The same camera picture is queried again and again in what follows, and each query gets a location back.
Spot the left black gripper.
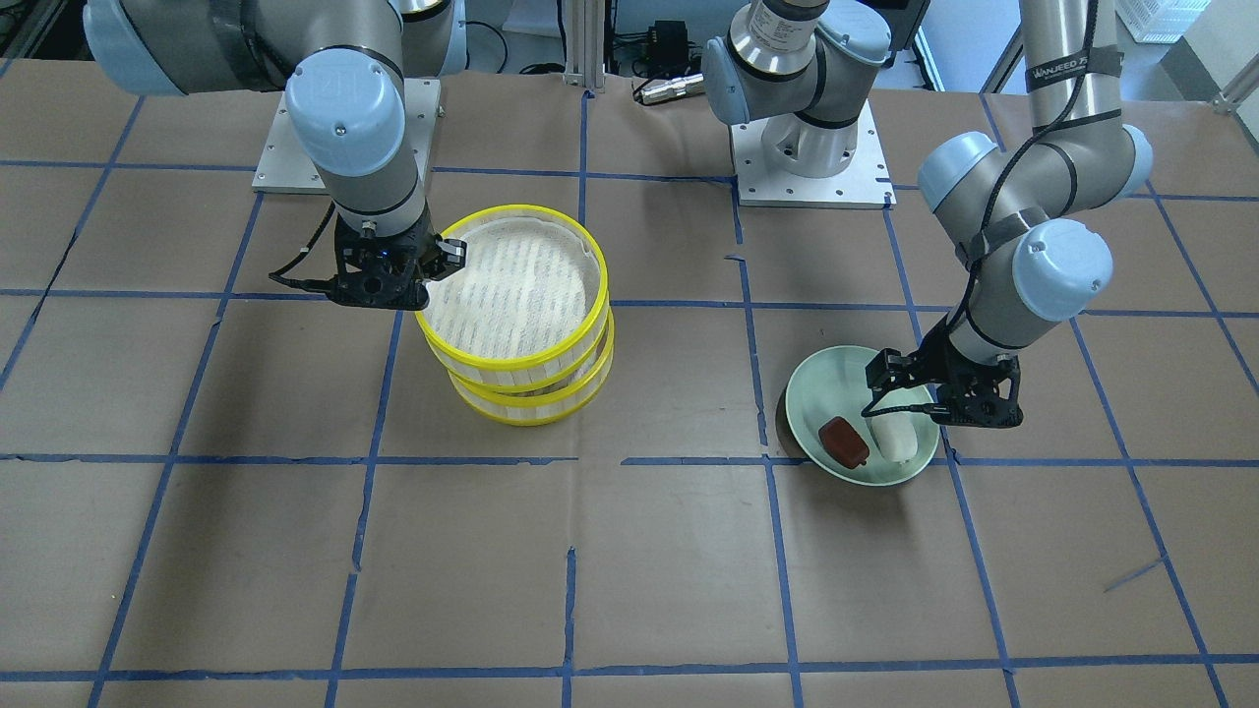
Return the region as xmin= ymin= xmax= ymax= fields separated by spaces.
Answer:
xmin=862 ymin=335 xmax=1024 ymax=430

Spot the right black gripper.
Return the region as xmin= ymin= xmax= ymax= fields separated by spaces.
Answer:
xmin=330 ymin=215 xmax=468 ymax=311

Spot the yellow steamer layer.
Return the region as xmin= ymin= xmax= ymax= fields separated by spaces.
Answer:
xmin=447 ymin=317 xmax=614 ymax=427
xmin=417 ymin=205 xmax=611 ymax=393

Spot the white bun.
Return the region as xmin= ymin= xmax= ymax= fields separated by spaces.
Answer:
xmin=869 ymin=411 xmax=919 ymax=464

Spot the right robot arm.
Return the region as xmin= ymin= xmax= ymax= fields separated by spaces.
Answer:
xmin=82 ymin=1 xmax=467 ymax=311

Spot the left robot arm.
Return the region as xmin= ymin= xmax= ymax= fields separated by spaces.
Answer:
xmin=700 ymin=1 xmax=1153 ymax=430

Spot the brown bun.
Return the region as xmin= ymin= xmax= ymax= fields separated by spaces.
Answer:
xmin=817 ymin=416 xmax=869 ymax=470

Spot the light green plate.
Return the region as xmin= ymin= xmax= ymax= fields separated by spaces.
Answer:
xmin=782 ymin=345 xmax=940 ymax=488

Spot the silver cylindrical connector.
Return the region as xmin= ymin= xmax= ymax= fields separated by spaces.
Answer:
xmin=632 ymin=76 xmax=704 ymax=106

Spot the black power adapter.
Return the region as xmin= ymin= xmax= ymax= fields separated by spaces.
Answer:
xmin=645 ymin=20 xmax=689 ymax=66

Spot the white plastic crate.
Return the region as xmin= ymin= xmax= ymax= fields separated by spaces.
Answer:
xmin=1114 ymin=0 xmax=1211 ymax=44

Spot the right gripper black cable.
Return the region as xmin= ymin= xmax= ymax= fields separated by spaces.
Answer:
xmin=269 ymin=202 xmax=340 ymax=294

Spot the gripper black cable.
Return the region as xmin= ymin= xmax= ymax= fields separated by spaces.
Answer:
xmin=269 ymin=202 xmax=340 ymax=294
xmin=920 ymin=0 xmax=1103 ymax=360

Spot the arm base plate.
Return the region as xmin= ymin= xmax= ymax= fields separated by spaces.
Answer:
xmin=252 ymin=78 xmax=444 ymax=197
xmin=730 ymin=103 xmax=895 ymax=209

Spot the aluminium frame post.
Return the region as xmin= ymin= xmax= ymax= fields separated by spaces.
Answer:
xmin=562 ymin=1 xmax=611 ymax=94

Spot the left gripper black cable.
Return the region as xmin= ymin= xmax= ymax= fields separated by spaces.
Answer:
xmin=920 ymin=0 xmax=1103 ymax=360

